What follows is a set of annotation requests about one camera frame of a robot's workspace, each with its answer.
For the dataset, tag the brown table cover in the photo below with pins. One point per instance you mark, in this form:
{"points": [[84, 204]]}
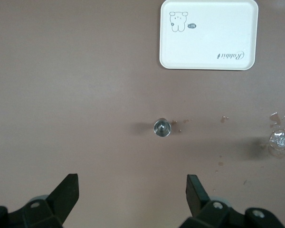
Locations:
{"points": [[61, 71]]}

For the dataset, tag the clear stemmed wine glass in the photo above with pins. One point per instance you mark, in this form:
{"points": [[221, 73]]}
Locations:
{"points": [[279, 140]]}

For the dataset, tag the steel double jigger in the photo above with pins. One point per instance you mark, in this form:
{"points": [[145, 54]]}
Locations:
{"points": [[162, 128]]}

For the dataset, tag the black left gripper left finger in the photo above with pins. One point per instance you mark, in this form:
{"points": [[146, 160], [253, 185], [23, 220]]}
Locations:
{"points": [[59, 204]]}

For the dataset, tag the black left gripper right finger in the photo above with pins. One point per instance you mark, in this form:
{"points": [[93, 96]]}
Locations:
{"points": [[197, 199]]}

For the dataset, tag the cream tray with rabbit print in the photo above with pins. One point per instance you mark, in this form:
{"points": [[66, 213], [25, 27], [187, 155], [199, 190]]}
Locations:
{"points": [[216, 40]]}

